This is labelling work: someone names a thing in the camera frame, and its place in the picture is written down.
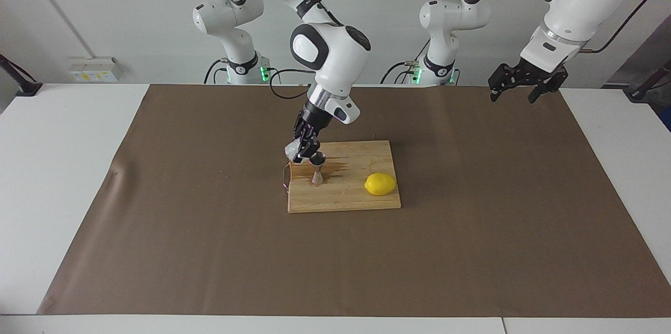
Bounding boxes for brown paper table mat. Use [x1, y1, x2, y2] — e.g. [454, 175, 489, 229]
[38, 84, 671, 319]

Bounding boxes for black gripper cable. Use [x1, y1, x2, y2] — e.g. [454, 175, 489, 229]
[267, 68, 318, 100]
[579, 0, 656, 54]

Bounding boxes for black clamp stand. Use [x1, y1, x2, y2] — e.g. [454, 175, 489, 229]
[0, 53, 42, 97]
[623, 59, 671, 103]

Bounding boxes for white wall socket plate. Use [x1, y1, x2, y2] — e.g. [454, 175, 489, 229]
[67, 57, 120, 83]

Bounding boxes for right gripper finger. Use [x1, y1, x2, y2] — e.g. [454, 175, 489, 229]
[293, 114, 311, 147]
[295, 130, 322, 165]

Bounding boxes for wooden cutting board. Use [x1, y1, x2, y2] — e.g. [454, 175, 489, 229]
[282, 140, 402, 214]

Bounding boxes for steel jigger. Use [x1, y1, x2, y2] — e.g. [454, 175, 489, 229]
[309, 152, 327, 186]

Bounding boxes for yellow lemon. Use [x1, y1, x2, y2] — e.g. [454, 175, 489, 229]
[364, 172, 397, 197]

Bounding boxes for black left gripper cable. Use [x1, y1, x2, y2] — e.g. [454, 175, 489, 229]
[579, 0, 656, 54]

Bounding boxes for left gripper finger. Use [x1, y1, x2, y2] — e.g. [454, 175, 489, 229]
[527, 66, 569, 104]
[488, 63, 520, 102]

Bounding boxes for black left arm base cables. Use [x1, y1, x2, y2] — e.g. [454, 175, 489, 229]
[380, 59, 420, 84]

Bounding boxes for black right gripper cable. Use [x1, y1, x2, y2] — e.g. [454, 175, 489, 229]
[267, 68, 318, 100]

